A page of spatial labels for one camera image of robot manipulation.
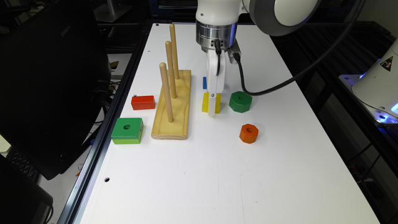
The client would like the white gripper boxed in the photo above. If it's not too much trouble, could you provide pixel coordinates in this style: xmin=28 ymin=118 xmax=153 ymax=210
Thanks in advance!
xmin=206 ymin=49 xmax=227 ymax=116

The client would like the yellow square block with hole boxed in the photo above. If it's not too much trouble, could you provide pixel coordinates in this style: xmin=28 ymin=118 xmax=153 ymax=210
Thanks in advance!
xmin=201 ymin=93 xmax=221 ymax=113

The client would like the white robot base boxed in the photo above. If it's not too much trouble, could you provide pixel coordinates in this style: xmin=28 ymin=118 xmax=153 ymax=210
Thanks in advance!
xmin=339 ymin=41 xmax=397 ymax=126

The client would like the blue rectangular block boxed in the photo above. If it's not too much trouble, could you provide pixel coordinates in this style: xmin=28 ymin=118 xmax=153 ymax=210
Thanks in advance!
xmin=203 ymin=77 xmax=207 ymax=90

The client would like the green octagonal block with hole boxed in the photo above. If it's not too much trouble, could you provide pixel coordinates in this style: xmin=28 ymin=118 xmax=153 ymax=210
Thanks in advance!
xmin=229 ymin=91 xmax=252 ymax=113

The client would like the orange hexagonal block with hole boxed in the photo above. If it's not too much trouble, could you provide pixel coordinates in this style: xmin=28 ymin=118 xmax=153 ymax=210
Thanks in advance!
xmin=239 ymin=124 xmax=259 ymax=144

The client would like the red rectangular block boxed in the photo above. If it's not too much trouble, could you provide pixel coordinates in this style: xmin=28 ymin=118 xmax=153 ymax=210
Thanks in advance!
xmin=131 ymin=96 xmax=155 ymax=110

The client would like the green square block with hole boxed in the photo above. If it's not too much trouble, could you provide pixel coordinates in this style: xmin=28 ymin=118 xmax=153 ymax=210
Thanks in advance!
xmin=111 ymin=118 xmax=144 ymax=144

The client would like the wooden base with three pegs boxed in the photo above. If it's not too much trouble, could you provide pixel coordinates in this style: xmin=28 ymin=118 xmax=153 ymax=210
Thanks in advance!
xmin=151 ymin=24 xmax=191 ymax=140

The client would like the black monitor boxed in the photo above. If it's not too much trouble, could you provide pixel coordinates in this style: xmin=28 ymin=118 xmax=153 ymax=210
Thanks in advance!
xmin=1 ymin=0 xmax=111 ymax=179

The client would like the black keyboard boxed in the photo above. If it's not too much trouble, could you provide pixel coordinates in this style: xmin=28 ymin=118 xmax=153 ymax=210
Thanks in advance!
xmin=6 ymin=146 xmax=40 ymax=183

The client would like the black cable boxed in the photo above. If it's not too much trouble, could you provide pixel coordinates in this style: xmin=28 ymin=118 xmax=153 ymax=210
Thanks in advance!
xmin=232 ymin=0 xmax=368 ymax=96

